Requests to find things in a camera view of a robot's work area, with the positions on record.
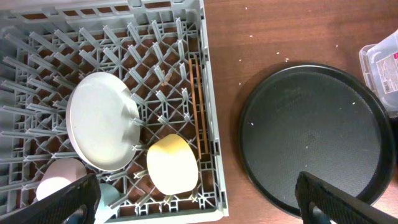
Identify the round black serving tray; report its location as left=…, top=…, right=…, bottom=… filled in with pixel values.
left=238, top=64, right=396, bottom=217

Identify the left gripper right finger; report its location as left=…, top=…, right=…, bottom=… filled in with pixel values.
left=295, top=171, right=397, bottom=224

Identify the pink plastic cup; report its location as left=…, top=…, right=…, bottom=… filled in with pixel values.
left=36, top=158, right=87, bottom=201

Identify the yellow bowl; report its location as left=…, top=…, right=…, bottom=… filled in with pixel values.
left=147, top=134, right=198, bottom=195

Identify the blue plastic cup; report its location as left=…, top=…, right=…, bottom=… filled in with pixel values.
left=94, top=184, right=120, bottom=224

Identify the wooden chopstick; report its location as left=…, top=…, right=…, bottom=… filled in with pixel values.
left=195, top=55, right=209, bottom=154
left=188, top=59, right=201, bottom=160

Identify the clear plastic waste bin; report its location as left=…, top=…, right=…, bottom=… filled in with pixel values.
left=359, top=32, right=397, bottom=118

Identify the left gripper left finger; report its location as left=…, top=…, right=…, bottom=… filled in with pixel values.
left=1, top=174, right=101, bottom=224

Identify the grey plastic dishwasher rack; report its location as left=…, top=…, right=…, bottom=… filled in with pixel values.
left=1, top=1, right=229, bottom=223

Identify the grey ceramic plate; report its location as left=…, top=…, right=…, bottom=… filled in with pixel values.
left=66, top=72, right=141, bottom=172

